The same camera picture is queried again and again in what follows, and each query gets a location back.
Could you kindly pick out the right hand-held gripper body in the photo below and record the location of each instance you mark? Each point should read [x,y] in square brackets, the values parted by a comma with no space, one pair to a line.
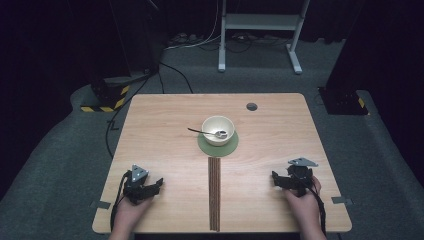
[300,178]

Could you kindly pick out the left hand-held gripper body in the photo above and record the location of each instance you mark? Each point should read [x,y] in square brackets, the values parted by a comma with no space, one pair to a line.
[136,186]

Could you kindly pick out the long wooden striped stick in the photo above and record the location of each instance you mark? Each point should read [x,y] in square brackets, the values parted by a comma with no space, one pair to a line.
[212,193]

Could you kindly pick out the cream white bowl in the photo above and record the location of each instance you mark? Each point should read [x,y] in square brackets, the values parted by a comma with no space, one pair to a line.
[215,125]

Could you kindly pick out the person's left hand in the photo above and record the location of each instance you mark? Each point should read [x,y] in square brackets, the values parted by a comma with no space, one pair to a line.
[128,213]

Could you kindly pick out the person's right hand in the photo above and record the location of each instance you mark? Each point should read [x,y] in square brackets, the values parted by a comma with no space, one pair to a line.
[305,208]

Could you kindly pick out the grey tape piece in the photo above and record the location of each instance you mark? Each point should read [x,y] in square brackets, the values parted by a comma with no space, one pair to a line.
[341,200]
[100,205]

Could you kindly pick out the round green placemat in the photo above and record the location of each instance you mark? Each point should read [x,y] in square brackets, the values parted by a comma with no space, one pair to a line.
[216,151]

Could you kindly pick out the metal spoon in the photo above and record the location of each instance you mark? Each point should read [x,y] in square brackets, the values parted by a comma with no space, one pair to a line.
[220,134]

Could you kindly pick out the black base with hazard stripes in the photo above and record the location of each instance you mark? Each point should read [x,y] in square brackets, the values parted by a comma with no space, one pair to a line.
[343,101]
[106,96]

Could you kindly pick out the power strip with plugs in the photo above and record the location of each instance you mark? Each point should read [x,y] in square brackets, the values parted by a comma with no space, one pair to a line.
[183,38]

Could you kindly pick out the black stand column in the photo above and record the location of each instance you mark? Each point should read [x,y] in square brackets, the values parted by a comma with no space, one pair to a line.
[140,33]

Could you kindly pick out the white metal stand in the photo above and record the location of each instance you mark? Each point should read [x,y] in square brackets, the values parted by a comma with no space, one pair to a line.
[260,21]

